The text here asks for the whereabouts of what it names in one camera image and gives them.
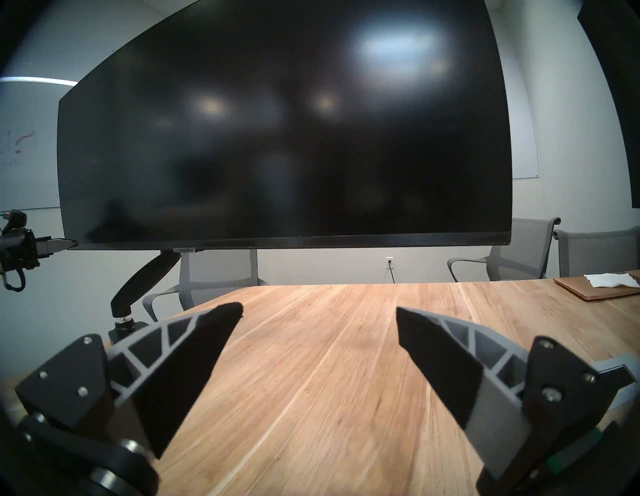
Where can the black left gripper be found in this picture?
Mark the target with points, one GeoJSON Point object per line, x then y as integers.
{"type": "Point", "coordinates": [17, 250]}

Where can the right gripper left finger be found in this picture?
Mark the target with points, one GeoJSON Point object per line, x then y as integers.
{"type": "Point", "coordinates": [160, 380]}

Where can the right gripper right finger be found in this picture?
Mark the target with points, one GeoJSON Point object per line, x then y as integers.
{"type": "Point", "coordinates": [490, 400]}

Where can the black curved computer monitor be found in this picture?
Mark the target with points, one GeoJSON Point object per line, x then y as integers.
{"type": "Point", "coordinates": [285, 130]}

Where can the gray mesh office chair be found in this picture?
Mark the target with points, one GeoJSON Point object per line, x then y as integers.
{"type": "Point", "coordinates": [215, 277]}
{"type": "Point", "coordinates": [515, 255]}
{"type": "Point", "coordinates": [600, 252]}

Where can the glass whiteboard with scribbles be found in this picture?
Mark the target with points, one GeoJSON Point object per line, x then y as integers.
{"type": "Point", "coordinates": [25, 150]}

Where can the silver table power outlet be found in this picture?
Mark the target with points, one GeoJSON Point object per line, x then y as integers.
{"type": "Point", "coordinates": [620, 380]}

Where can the brown leather desk mat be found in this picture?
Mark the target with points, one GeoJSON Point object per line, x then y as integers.
{"type": "Point", "coordinates": [595, 290]}

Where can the white paper napkin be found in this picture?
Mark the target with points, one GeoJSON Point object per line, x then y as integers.
{"type": "Point", "coordinates": [612, 280]}

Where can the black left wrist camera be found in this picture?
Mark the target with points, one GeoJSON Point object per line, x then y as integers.
{"type": "Point", "coordinates": [15, 219]}

